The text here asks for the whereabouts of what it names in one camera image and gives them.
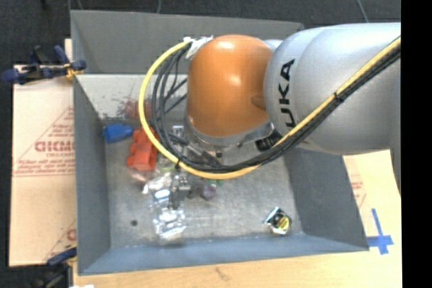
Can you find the yellow and black tape measure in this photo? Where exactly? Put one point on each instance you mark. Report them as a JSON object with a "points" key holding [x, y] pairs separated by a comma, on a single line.
{"points": [[280, 222]]}

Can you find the orange-red toy figure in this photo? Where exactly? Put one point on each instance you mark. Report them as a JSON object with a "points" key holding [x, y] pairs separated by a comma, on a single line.
{"points": [[141, 153]]}

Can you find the clear plastic packet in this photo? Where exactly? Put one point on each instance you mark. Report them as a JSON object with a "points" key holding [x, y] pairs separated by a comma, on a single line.
{"points": [[165, 219]]}

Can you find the grey metal bin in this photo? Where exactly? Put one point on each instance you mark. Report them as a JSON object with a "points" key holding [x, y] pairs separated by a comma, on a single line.
{"points": [[243, 212]]}

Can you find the blue sponge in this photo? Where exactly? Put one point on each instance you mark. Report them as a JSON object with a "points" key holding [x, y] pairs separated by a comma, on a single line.
{"points": [[116, 133]]}

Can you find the small purple block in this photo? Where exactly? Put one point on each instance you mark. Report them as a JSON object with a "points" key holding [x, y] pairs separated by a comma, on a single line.
{"points": [[208, 191]]}

